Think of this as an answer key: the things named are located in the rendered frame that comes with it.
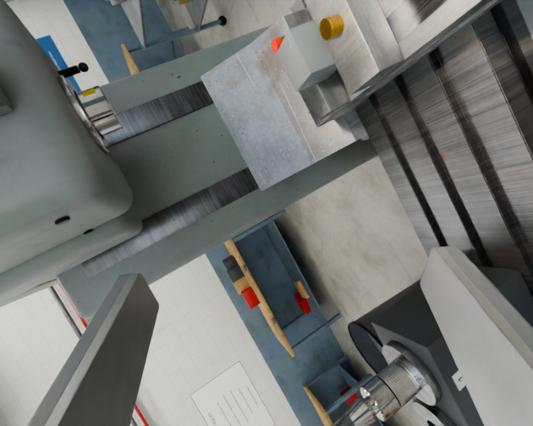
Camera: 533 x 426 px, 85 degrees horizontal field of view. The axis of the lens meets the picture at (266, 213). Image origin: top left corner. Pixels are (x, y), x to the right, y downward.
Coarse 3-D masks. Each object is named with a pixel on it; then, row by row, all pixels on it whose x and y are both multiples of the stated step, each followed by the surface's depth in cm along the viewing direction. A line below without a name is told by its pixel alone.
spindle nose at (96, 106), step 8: (96, 88) 30; (80, 96) 29; (88, 96) 29; (96, 96) 30; (104, 96) 30; (80, 104) 29; (88, 104) 29; (96, 104) 29; (104, 104) 30; (88, 112) 29; (96, 112) 30; (104, 112) 30; (112, 112) 30; (96, 120) 30; (104, 120) 30; (112, 120) 31; (96, 128) 30; (104, 128) 31; (112, 128) 32; (120, 128) 33
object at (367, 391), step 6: (366, 384) 40; (360, 390) 41; (366, 390) 39; (372, 390) 39; (366, 396) 40; (372, 396) 38; (378, 396) 38; (372, 402) 39; (378, 402) 38; (378, 408) 38; (384, 408) 38; (378, 414) 39; (384, 414) 37; (384, 420) 38
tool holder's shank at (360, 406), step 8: (360, 400) 39; (368, 400) 39; (352, 408) 39; (360, 408) 38; (368, 408) 38; (344, 416) 39; (352, 416) 38; (360, 416) 38; (368, 416) 38; (336, 424) 38; (344, 424) 38; (352, 424) 38; (360, 424) 38; (368, 424) 38
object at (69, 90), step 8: (64, 80) 28; (64, 88) 27; (72, 88) 30; (72, 96) 27; (72, 104) 27; (80, 112) 27; (80, 120) 28; (88, 120) 28; (88, 128) 28; (96, 136) 29; (104, 136) 35; (96, 144) 30; (104, 144) 30; (104, 152) 31
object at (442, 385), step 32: (416, 288) 49; (512, 288) 40; (384, 320) 45; (416, 320) 41; (384, 352) 45; (416, 352) 39; (448, 352) 36; (448, 384) 36; (416, 416) 46; (448, 416) 39
